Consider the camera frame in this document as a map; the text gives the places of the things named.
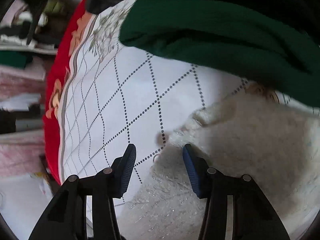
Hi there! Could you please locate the green folded sweater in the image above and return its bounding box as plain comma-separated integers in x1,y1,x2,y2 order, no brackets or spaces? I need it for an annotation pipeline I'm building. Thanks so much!
119,0,319,107

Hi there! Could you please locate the clothes rack with garments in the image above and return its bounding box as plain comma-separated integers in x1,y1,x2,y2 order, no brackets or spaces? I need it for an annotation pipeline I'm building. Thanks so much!
1,0,75,134

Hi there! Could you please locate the red floral blanket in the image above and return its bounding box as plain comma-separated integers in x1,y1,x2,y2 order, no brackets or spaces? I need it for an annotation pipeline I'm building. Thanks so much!
43,0,96,185

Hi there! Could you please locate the white diamond-pattern mat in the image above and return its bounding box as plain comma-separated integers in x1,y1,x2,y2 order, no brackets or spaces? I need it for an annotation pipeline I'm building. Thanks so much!
57,0,298,230

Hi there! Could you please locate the white tweed cardigan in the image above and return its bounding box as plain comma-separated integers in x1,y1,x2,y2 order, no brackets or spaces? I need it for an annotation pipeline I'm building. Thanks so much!
118,94,319,239

